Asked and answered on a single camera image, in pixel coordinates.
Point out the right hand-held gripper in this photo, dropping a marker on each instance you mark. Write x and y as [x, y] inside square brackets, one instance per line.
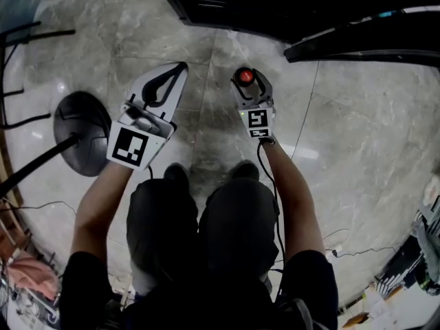
[258, 120]

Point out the pink cloth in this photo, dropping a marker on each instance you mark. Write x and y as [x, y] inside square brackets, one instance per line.
[32, 275]

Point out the red capped soda bottle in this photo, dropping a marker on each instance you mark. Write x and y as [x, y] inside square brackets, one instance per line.
[245, 76]

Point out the person's black shoe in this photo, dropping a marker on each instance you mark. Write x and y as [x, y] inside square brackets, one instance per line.
[244, 171]
[176, 174]

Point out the person's right forearm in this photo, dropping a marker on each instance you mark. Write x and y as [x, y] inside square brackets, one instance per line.
[292, 191]

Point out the person's left forearm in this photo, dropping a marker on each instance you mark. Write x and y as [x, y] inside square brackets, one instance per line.
[99, 201]

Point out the person's black left shoe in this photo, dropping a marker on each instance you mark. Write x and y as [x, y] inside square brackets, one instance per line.
[176, 174]

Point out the black round floor stand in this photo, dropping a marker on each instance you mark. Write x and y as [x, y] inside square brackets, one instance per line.
[82, 126]

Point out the black fridge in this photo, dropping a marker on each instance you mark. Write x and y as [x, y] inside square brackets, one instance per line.
[240, 2]

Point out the black fridge door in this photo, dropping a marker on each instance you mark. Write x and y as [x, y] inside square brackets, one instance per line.
[361, 52]

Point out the person's black trousers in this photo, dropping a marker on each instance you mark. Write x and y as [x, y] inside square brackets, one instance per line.
[206, 232]

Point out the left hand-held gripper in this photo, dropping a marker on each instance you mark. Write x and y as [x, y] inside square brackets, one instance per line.
[129, 146]

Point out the grey marble floor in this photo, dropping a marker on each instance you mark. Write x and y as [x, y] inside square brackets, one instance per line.
[343, 132]

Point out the person's black shirt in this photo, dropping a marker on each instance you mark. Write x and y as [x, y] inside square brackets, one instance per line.
[192, 301]

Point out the person's black right shoe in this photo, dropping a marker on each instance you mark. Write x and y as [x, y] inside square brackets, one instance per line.
[244, 171]

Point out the black metal frame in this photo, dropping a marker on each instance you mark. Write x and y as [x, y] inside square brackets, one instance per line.
[13, 36]

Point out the grey cloth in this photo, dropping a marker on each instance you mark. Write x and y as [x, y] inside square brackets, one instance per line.
[428, 249]

